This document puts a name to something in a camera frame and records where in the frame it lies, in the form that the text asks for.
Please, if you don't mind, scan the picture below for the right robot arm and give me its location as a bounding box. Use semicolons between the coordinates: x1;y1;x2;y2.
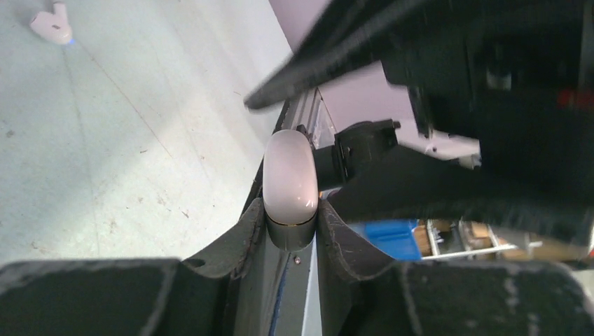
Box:
245;1;593;246

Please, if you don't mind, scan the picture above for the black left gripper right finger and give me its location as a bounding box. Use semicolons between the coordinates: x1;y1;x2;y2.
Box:
317;201;593;335

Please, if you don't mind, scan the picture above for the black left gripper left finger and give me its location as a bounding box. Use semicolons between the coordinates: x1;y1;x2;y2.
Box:
1;199;265;335

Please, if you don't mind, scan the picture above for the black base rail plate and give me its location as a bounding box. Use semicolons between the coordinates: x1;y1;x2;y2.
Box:
261;90;322;335

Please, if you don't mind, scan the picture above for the white stem earbud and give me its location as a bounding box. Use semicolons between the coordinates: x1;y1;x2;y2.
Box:
29;1;73;46

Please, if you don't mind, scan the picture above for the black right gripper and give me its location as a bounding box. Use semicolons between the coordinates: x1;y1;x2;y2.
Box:
329;1;593;246

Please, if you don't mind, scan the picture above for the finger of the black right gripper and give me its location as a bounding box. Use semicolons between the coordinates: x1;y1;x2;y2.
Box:
244;1;427;110

